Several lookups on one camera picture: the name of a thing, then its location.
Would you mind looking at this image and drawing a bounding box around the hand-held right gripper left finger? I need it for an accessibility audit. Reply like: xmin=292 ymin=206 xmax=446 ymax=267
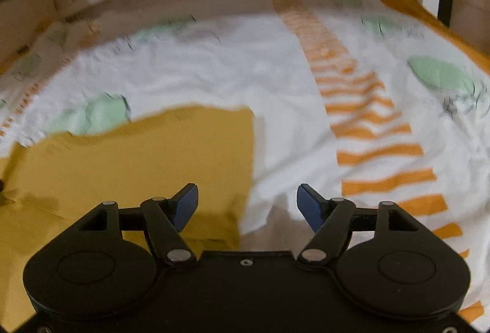
xmin=73 ymin=183 xmax=200 ymax=267

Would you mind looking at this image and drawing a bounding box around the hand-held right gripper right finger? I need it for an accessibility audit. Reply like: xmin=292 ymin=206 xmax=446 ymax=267
xmin=296 ymin=183 xmax=422 ymax=268

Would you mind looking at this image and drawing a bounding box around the mustard yellow knit garment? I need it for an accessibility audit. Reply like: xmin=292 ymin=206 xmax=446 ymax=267
xmin=0 ymin=103 xmax=255 ymax=323

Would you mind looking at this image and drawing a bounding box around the white leaf printed blanket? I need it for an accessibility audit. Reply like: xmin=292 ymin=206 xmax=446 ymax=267
xmin=0 ymin=0 xmax=490 ymax=323

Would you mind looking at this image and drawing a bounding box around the mustard bed sheet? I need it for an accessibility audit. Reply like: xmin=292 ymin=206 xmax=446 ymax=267
xmin=367 ymin=0 xmax=490 ymax=62

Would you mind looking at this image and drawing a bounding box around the wooden cabinet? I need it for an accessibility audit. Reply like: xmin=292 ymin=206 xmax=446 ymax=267
xmin=0 ymin=0 xmax=58 ymax=68

